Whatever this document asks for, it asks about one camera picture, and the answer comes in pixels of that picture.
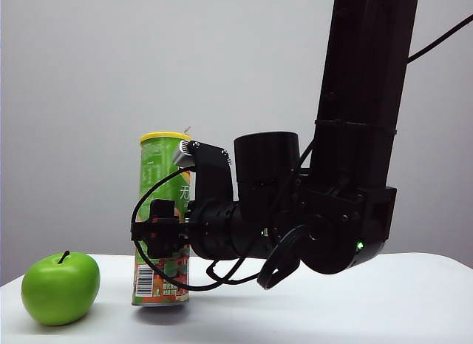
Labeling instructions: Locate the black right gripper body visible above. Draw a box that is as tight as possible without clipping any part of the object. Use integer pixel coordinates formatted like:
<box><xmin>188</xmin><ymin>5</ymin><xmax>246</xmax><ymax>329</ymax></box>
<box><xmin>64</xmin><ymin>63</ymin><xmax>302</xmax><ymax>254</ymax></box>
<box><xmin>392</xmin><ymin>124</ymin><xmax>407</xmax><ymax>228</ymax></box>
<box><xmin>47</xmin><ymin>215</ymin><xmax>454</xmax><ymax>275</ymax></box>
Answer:
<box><xmin>129</xmin><ymin>199</ymin><xmax>269</xmax><ymax>262</ymax></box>

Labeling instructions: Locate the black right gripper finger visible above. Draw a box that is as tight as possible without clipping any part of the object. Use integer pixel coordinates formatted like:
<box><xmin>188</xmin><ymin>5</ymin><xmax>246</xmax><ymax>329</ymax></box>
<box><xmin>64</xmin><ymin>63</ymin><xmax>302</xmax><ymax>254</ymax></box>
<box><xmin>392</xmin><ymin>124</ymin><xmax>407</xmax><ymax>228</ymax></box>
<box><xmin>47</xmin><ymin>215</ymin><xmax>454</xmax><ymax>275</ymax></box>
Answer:
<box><xmin>149</xmin><ymin>198</ymin><xmax>177</xmax><ymax>259</ymax></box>

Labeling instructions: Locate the green Lay's chips can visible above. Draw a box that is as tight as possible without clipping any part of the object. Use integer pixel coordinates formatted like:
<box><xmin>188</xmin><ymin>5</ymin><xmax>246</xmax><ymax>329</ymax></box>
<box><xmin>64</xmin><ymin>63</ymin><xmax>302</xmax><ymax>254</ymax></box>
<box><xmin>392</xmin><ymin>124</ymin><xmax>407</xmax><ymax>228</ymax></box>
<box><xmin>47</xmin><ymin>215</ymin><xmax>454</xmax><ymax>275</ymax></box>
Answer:
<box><xmin>131</xmin><ymin>131</ymin><xmax>194</xmax><ymax>308</ymax></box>

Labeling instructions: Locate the green apple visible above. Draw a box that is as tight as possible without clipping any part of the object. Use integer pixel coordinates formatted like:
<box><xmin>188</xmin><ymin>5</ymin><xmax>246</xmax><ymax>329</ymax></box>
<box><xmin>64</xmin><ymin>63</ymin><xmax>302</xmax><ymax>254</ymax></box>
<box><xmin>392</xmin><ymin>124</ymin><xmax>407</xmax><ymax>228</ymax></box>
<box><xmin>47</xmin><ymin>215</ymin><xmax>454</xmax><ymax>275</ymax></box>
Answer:
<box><xmin>20</xmin><ymin>250</ymin><xmax>101</xmax><ymax>327</ymax></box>

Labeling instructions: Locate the black looped gripper cable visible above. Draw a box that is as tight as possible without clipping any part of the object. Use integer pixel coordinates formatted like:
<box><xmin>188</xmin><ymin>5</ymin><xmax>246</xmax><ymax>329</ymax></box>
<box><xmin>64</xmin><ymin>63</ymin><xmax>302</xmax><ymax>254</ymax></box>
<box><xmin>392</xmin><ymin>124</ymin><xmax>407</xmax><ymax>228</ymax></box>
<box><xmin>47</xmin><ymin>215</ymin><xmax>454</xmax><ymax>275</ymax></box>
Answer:
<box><xmin>130</xmin><ymin>165</ymin><xmax>301</xmax><ymax>291</ymax></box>

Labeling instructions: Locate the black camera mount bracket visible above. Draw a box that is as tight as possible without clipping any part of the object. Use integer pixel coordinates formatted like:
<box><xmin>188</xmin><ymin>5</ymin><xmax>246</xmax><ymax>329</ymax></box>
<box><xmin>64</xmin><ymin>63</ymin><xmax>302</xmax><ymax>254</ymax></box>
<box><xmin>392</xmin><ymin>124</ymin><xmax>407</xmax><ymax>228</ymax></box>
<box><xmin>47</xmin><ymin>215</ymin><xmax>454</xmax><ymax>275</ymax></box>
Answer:
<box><xmin>188</xmin><ymin>140</ymin><xmax>234</xmax><ymax>206</ymax></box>

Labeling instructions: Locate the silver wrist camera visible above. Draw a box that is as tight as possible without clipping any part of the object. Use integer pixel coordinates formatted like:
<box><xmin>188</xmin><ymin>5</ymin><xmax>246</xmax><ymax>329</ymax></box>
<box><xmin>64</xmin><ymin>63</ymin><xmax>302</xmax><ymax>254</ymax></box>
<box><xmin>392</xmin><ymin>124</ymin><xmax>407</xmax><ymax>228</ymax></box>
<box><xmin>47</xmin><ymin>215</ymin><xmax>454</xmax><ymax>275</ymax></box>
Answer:
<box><xmin>172</xmin><ymin>138</ymin><xmax>194</xmax><ymax>168</ymax></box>

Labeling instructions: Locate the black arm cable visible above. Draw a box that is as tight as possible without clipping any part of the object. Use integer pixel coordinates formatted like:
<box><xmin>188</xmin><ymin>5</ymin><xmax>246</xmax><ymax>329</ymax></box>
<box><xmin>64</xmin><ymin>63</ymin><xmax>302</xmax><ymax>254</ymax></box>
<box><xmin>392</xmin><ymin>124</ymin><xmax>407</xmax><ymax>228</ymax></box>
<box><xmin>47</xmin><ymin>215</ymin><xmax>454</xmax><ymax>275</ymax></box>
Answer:
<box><xmin>406</xmin><ymin>13</ymin><xmax>473</xmax><ymax>62</ymax></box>

